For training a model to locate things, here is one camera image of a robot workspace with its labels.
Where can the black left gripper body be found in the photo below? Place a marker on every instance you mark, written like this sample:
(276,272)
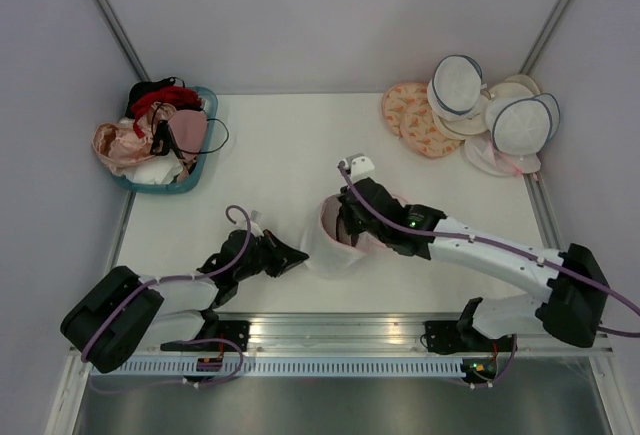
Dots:
(258,262)

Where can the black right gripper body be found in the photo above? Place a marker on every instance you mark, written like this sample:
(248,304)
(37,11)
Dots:
(356,226)

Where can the white mesh bag pink zipper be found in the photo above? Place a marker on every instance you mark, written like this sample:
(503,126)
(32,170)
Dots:
(332,252)

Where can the mauve bra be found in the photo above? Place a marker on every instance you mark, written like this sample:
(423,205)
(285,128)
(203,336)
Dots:
(337,224)

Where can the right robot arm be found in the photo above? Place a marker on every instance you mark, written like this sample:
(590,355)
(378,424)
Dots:
(563,293)

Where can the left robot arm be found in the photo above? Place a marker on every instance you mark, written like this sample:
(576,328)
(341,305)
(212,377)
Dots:
(125,312)

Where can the flat white bag pink trim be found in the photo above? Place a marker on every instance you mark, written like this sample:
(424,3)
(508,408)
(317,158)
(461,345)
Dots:
(481,152)

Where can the white bra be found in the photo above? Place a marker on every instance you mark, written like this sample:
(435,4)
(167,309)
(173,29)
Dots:
(158,171)

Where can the floral peach laundry bag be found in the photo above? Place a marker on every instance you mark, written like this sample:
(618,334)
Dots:
(398,99)

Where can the black bra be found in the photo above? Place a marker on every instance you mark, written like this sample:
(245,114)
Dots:
(158,115)

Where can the dusty pink bra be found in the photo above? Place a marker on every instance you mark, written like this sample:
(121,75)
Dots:
(188,130)

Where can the large white bag blue trim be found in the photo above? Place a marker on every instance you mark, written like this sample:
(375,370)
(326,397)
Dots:
(522,126)

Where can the white mesh bag blue trim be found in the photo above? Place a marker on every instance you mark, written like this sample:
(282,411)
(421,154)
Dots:
(455,87)

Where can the red lace bra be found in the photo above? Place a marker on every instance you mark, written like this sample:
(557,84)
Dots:
(179,97)

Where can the peach satin bra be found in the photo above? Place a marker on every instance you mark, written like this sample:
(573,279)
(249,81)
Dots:
(120,148)

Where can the cream laundry bag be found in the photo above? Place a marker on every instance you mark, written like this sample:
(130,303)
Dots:
(473,123)

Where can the teal plastic basket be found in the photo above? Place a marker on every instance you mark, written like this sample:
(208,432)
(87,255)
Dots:
(192,170)

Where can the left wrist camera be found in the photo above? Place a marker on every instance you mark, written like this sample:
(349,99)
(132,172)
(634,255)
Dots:
(255,219)

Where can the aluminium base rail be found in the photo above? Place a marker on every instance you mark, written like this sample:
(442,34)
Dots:
(291,335)

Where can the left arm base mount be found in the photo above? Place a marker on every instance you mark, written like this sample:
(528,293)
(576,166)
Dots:
(235,331)

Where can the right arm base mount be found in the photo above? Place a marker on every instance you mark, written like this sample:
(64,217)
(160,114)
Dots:
(446,337)

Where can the white slotted cable duct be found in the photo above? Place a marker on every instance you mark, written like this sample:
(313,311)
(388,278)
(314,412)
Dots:
(447,367)

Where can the aluminium side rail right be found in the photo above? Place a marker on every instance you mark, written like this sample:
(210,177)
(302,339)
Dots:
(543,212)

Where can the aluminium frame post right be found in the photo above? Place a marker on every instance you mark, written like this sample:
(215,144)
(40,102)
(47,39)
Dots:
(546,33)

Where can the aluminium frame post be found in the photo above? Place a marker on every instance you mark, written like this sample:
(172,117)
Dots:
(120,36)
(546,33)

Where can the aluminium frame post left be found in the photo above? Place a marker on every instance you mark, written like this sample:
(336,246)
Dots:
(120,36)

